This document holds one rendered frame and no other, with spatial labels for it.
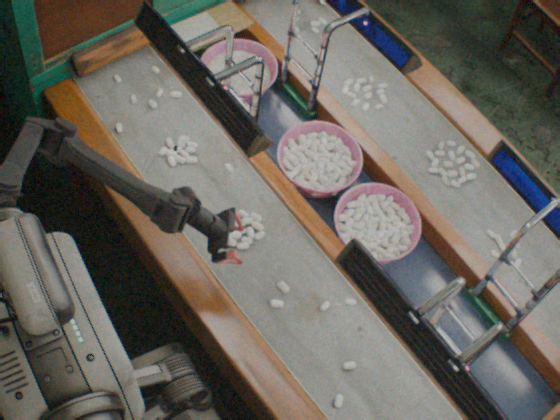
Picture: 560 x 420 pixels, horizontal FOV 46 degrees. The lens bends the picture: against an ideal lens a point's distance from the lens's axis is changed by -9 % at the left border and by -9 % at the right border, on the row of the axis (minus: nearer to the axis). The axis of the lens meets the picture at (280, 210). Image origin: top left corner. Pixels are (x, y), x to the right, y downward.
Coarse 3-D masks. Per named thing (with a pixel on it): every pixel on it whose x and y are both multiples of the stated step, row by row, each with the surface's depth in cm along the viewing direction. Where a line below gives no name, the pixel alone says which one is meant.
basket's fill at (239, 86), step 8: (216, 56) 245; (224, 56) 246; (240, 56) 247; (248, 56) 246; (208, 64) 243; (216, 64) 244; (216, 72) 242; (248, 72) 242; (264, 72) 244; (232, 80) 240; (240, 80) 240; (264, 80) 241; (240, 88) 238; (248, 88) 239
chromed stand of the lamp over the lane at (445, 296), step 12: (444, 288) 163; (456, 288) 164; (432, 300) 161; (444, 300) 177; (420, 312) 159; (432, 324) 188; (444, 336) 187; (480, 336) 158; (492, 336) 158; (456, 348) 185; (468, 348) 156; (480, 348) 156; (456, 360) 155; (468, 360) 155
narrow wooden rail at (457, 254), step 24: (288, 72) 241; (336, 120) 232; (360, 144) 227; (384, 168) 223; (408, 192) 219; (432, 216) 216; (432, 240) 218; (456, 240) 212; (456, 264) 213; (480, 264) 209; (504, 288) 205; (504, 312) 203; (528, 336) 198; (528, 360) 203; (552, 360) 194; (552, 384) 197
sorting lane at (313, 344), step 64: (128, 64) 239; (128, 128) 225; (192, 128) 227; (256, 192) 217; (256, 256) 206; (320, 256) 208; (256, 320) 196; (320, 320) 197; (320, 384) 188; (384, 384) 189
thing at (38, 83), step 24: (192, 0) 244; (216, 0) 251; (240, 0) 261; (0, 48) 256; (0, 72) 274; (24, 72) 222; (48, 72) 223; (72, 72) 235; (24, 96) 254; (48, 168) 272
